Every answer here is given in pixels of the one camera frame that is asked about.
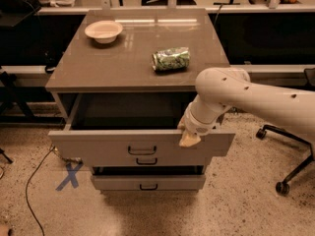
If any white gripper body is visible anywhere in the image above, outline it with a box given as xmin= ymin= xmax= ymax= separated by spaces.
xmin=181 ymin=104 xmax=220 ymax=136

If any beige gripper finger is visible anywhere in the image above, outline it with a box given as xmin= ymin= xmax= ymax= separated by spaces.
xmin=177 ymin=120 xmax=201 ymax=148

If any grey top drawer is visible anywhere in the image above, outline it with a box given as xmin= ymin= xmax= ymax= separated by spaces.
xmin=49 ymin=92 xmax=234 ymax=159

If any grey drawer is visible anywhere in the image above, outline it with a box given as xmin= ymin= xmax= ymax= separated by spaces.
xmin=49 ymin=92 xmax=234 ymax=159
xmin=83 ymin=154 xmax=211 ymax=167
xmin=92 ymin=175 xmax=206 ymax=191

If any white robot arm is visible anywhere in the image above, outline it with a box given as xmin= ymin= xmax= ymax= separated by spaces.
xmin=178 ymin=68 xmax=315 ymax=148

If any grey drawer cabinet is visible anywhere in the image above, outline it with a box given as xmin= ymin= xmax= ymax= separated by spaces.
xmin=46 ymin=9 xmax=229 ymax=177

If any grey middle drawer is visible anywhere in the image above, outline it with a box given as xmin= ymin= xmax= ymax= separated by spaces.
xmin=83 ymin=154 xmax=211 ymax=167

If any grey bottom drawer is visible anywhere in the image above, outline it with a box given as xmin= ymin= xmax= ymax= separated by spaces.
xmin=92 ymin=175 xmax=206 ymax=191

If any crushed green soda can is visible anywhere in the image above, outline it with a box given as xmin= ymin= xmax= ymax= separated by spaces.
xmin=152 ymin=47 xmax=190 ymax=72

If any blue tape cross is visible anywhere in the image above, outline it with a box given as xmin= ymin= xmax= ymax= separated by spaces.
xmin=56 ymin=163 xmax=83 ymax=192

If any white paper bowl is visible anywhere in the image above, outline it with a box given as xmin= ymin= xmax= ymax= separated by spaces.
xmin=85 ymin=21 xmax=123 ymax=44

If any black floor cable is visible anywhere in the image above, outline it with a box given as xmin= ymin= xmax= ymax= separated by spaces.
xmin=25 ymin=146 xmax=57 ymax=236

